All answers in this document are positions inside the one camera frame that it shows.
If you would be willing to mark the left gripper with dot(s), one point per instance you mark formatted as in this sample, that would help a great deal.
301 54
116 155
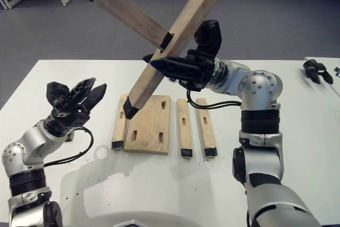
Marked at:
67 119

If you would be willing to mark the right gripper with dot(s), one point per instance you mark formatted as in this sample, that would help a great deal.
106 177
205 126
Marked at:
202 71

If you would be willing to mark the wooden leg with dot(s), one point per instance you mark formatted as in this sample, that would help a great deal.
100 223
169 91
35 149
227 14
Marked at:
118 131
205 128
191 11
184 128

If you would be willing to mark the wooden cross bar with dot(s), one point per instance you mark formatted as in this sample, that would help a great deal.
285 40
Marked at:
127 9

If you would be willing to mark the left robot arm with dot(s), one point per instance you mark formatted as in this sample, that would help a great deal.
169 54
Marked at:
32 142

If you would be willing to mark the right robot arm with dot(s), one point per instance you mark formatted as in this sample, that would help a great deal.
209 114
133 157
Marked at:
260 142

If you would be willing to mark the wooden seat board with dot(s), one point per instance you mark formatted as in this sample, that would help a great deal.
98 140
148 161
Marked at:
150 126

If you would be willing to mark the robot body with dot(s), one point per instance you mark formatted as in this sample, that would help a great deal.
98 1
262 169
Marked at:
148 197

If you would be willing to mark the black loose gripper part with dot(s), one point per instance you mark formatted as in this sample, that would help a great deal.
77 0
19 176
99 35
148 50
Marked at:
316 70

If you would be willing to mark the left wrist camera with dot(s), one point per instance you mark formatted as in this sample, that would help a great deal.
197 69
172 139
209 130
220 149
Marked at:
56 91

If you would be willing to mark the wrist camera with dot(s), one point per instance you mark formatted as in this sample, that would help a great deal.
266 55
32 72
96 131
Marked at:
56 91
210 37

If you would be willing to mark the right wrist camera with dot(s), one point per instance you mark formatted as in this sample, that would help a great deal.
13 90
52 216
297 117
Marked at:
210 37

